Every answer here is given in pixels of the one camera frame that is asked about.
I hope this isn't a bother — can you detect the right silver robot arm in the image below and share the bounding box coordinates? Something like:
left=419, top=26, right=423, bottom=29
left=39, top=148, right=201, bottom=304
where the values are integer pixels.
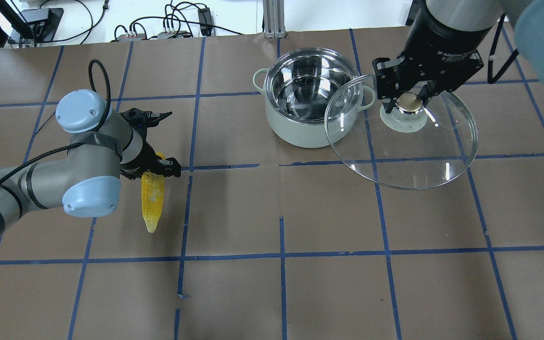
left=372, top=0, right=544, bottom=113

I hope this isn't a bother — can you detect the yellow corn cob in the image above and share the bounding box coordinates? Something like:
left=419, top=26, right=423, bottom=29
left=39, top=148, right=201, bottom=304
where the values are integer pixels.
left=141, top=171, right=165, bottom=234

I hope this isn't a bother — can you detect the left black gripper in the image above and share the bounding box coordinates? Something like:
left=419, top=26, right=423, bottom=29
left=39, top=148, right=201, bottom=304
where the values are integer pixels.
left=118, top=108, right=182, bottom=180

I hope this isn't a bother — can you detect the black power adapter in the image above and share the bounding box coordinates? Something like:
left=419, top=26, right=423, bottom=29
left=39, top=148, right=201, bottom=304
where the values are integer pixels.
left=198, top=7, right=214, bottom=36

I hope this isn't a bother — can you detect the glass pot lid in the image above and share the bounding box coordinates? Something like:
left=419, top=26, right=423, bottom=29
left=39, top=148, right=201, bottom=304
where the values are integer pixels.
left=330, top=75, right=478, bottom=190

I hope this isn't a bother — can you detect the pale green cooking pot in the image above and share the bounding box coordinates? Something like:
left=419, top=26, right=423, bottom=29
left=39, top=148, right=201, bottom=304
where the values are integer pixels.
left=252, top=47, right=376, bottom=148

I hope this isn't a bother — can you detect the aluminium frame post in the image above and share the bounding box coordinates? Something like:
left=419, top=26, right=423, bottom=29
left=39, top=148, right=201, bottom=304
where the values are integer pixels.
left=263, top=0, right=287, bottom=39

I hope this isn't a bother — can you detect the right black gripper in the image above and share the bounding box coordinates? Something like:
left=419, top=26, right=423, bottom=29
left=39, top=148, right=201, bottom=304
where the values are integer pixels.
left=372, top=28, right=485, bottom=113

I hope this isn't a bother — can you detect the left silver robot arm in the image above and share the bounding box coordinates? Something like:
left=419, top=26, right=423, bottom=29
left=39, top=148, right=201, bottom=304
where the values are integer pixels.
left=0, top=90, right=181, bottom=237

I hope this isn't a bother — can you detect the small orange connector board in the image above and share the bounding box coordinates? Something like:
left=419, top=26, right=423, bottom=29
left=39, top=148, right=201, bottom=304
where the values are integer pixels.
left=114, top=33, right=140, bottom=42

